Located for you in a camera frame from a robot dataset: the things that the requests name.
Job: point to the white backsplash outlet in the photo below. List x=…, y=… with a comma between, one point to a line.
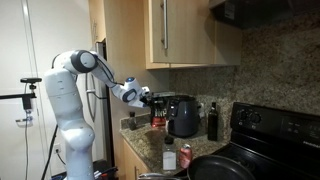
x=201, y=110

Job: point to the black camera stand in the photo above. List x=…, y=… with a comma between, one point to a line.
x=26, y=101

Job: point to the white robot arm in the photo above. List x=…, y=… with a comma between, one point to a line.
x=66, y=100

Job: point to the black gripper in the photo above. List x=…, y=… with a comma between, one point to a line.
x=146, y=99

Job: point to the metal pot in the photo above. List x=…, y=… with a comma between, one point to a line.
x=153, y=176

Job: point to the dark glass oil bottle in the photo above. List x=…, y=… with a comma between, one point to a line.
x=212, y=123

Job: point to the wooden upper cabinet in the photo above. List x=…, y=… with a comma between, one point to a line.
x=126, y=30

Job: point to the hinged upper cabinet door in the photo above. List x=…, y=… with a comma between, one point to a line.
x=190, y=30

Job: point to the stainless steel fridge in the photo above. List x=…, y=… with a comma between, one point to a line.
x=104, y=116

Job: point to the black kitchen stove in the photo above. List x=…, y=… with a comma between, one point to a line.
x=273, y=126

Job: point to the wrist mounted camera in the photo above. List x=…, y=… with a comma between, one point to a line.
x=145, y=89

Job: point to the wooden cabinet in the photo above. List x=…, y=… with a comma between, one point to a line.
x=126, y=30
x=131, y=163

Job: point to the white wall outlet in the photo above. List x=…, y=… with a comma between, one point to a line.
x=56, y=148

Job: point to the small dark spice grinder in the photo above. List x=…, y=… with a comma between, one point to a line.
x=132, y=121

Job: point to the wooden lower cabinet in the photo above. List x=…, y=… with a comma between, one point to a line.
x=131, y=163

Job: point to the red soda can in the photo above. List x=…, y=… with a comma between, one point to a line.
x=185, y=156

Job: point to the black frying pan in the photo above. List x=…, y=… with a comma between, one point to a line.
x=216, y=168

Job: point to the black camera on stand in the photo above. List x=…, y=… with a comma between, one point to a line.
x=30, y=80

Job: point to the black range hood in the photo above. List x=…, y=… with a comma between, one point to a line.
x=260, y=13

